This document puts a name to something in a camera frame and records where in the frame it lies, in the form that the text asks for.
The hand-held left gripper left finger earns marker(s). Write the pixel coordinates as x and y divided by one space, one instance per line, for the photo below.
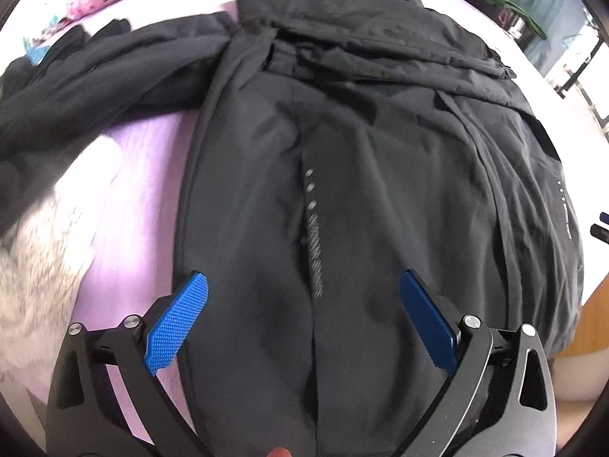
176 323

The white patterned cloth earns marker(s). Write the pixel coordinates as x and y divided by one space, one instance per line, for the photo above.
43 257

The person's left hand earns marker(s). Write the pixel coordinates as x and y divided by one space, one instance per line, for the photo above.
278 446

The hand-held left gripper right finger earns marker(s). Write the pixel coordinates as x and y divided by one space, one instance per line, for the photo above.
426 319

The purple bed blanket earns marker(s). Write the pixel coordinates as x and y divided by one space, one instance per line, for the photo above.
138 176

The black jacket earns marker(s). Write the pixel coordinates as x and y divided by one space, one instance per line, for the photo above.
380 176

